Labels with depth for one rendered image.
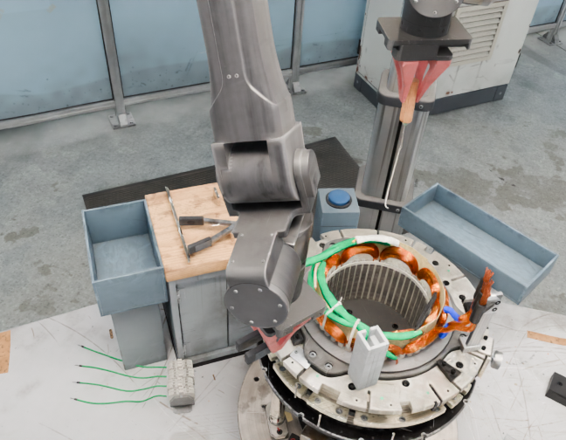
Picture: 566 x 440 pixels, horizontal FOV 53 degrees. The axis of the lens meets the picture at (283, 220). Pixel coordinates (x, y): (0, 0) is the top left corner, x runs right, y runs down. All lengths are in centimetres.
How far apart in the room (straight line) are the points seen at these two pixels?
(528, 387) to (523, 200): 182
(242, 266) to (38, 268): 202
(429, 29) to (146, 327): 68
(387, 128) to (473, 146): 207
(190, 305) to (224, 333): 12
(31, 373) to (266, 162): 80
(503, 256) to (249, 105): 69
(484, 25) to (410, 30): 255
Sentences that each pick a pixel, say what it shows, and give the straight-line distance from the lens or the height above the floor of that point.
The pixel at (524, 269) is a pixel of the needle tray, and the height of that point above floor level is 102.
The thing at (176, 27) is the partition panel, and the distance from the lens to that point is 301.
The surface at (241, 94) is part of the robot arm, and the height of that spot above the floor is 149.
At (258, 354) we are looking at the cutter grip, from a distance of 67.
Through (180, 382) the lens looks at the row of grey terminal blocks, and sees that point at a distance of 107.
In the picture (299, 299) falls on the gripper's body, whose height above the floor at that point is 126.
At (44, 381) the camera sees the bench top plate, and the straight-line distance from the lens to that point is 117.
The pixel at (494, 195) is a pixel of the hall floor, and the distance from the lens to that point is 292.
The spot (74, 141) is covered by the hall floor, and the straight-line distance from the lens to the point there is 308.
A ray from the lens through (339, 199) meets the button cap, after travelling 106.
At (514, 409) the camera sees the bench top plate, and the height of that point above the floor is 78.
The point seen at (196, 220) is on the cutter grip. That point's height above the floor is 109.
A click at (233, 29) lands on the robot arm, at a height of 154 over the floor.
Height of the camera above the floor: 173
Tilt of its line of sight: 43 degrees down
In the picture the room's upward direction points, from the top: 4 degrees clockwise
